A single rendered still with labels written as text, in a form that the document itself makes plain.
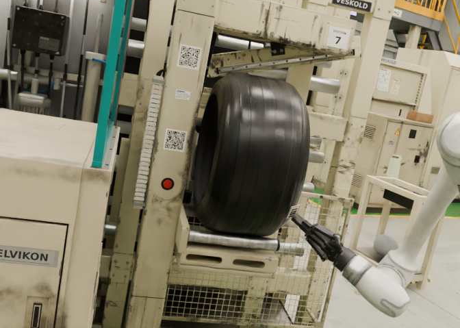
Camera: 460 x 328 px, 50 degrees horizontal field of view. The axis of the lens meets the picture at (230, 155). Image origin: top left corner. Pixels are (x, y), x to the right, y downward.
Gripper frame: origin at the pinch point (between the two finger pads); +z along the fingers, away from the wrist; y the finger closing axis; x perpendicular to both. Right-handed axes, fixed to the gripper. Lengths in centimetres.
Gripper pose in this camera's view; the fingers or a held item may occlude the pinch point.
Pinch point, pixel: (301, 222)
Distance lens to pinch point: 171.2
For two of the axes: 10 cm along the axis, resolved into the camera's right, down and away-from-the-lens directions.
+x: 6.7, -3.4, 6.6
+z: -7.0, -5.9, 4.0
